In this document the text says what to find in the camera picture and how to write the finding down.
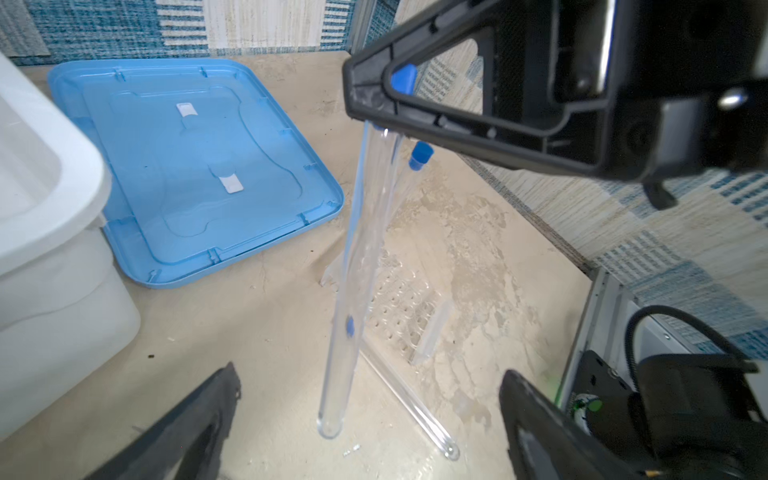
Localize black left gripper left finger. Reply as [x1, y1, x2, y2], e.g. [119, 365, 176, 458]
[87, 363, 241, 479]

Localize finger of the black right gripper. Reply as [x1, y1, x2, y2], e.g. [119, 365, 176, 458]
[342, 1, 618, 179]

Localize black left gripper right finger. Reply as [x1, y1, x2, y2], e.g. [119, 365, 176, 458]
[499, 370, 642, 479]

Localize white plastic bin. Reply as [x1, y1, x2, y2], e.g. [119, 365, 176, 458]
[1, 59, 141, 437]

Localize blue plastic lid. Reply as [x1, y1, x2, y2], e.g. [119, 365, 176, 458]
[47, 59, 344, 289]

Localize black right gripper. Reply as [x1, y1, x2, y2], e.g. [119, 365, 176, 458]
[551, 1, 767, 210]

